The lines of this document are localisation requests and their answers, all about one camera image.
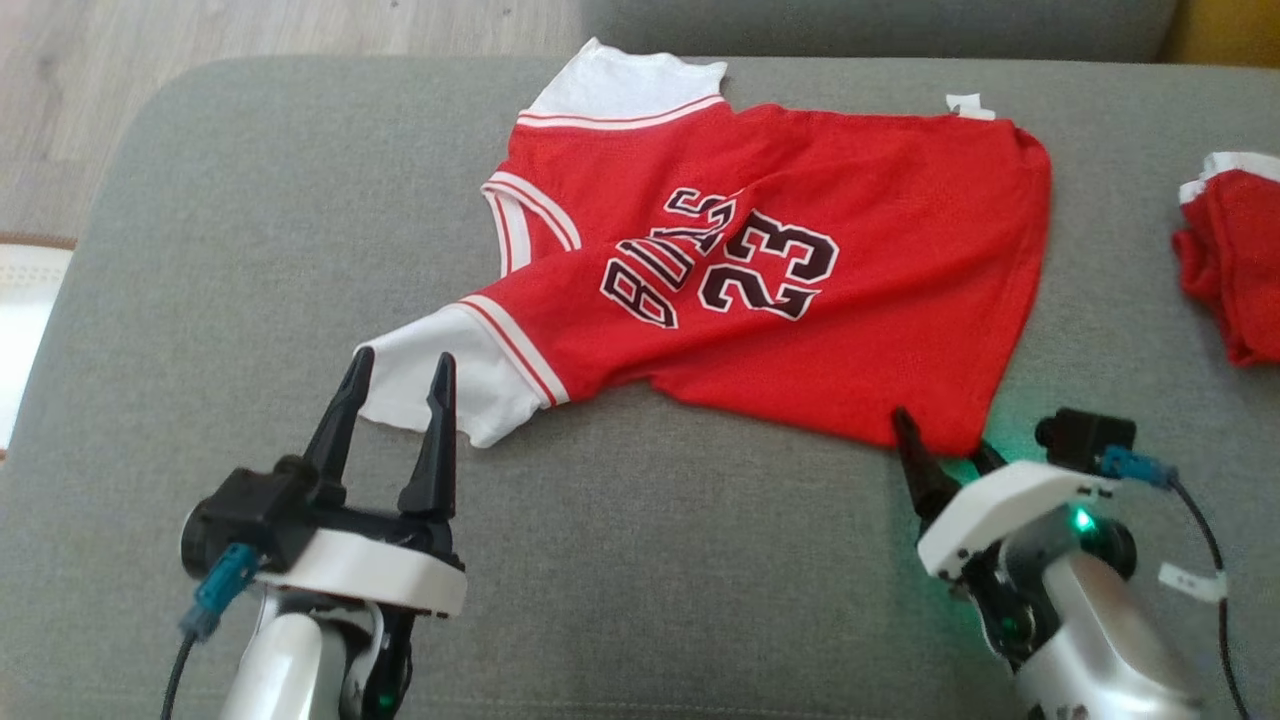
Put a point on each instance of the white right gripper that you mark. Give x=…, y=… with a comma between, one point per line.
x=985, y=510

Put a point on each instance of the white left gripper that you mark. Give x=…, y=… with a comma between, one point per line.
x=370, y=570

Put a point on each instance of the red number 23 jersey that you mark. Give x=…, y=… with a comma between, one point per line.
x=880, y=200

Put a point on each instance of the red shorts with white band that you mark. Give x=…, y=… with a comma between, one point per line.
x=1235, y=260

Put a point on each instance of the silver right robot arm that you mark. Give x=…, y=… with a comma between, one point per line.
x=1090, y=630

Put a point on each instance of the grey sofa seat cushion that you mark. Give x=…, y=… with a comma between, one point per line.
x=640, y=580

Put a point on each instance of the white rug with brown edge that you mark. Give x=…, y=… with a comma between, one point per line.
x=25, y=320

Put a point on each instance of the grey sofa back cushion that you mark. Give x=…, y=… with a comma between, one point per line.
x=880, y=25

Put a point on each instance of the yellow cushion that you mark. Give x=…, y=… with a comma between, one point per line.
x=1225, y=30

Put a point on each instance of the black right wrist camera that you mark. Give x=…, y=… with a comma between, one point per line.
x=1085, y=440

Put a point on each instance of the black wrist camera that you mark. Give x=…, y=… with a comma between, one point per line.
x=1085, y=440
x=245, y=510

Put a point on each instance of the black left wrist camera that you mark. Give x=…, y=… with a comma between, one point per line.
x=245, y=510

